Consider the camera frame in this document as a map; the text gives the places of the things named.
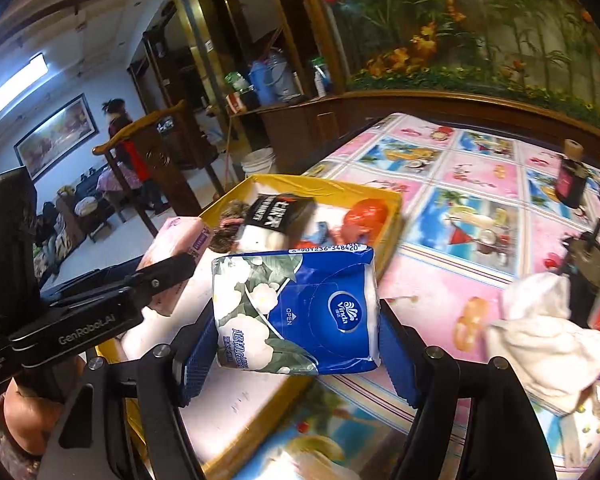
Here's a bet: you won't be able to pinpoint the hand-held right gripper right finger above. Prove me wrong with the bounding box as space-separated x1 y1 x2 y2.
377 302 563 480

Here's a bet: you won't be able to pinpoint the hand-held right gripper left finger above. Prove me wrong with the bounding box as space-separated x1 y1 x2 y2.
37 310 217 480

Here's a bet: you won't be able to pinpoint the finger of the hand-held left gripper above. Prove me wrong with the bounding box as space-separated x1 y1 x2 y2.
127 255 196 306
40 261 148 308

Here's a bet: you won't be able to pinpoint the pink tissue pack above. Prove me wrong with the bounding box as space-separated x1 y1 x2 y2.
137 216 212 318

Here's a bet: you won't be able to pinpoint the blue floral tissue pack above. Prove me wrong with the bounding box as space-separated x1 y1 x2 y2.
211 244 381 376

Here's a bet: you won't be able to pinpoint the yellow cardboard box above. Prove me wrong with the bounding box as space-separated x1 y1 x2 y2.
94 174 403 468

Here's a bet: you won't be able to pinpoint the person's left forearm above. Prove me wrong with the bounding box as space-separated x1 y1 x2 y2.
0 392 43 480

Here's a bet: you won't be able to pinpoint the person's left hand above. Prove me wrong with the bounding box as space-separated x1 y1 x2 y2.
4 377 66 453

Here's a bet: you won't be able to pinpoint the brown knitted cloth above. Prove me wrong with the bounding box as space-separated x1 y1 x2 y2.
210 200 253 256

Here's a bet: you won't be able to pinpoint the wooden chair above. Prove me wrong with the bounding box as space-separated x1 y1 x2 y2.
92 100 231 238

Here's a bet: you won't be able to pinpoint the black snack packet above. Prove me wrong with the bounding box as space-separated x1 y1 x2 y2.
232 192 317 256

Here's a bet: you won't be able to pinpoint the white bucket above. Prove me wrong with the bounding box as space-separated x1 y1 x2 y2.
241 147 277 181

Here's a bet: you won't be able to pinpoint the red plastic pack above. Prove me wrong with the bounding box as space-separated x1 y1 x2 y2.
340 198 396 246

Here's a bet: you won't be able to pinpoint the white towel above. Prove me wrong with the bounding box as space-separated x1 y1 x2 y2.
485 272 600 416

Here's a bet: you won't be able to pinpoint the ceiling light panel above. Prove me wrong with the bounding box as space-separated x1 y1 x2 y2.
0 52 48 111

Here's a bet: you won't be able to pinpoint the fruit print tablecloth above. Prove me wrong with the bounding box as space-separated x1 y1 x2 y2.
200 112 600 480

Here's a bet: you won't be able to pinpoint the wooden sideboard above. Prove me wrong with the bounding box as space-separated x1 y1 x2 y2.
230 91 361 181

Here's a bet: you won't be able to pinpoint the large black cylindrical motor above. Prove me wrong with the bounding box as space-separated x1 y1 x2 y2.
562 217 600 321

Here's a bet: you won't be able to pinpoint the blue thermos jug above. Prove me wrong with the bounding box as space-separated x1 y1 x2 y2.
248 50 303 103

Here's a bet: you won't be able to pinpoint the white spray bottle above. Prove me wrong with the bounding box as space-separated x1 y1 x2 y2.
310 57 328 98

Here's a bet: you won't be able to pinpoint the small black motor cork cap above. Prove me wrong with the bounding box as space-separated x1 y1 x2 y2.
555 139 590 209

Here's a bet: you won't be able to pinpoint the artificial flower display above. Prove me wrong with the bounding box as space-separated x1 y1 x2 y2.
300 0 600 133

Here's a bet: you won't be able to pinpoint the framed wall painting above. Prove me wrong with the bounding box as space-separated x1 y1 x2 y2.
14 92 101 183

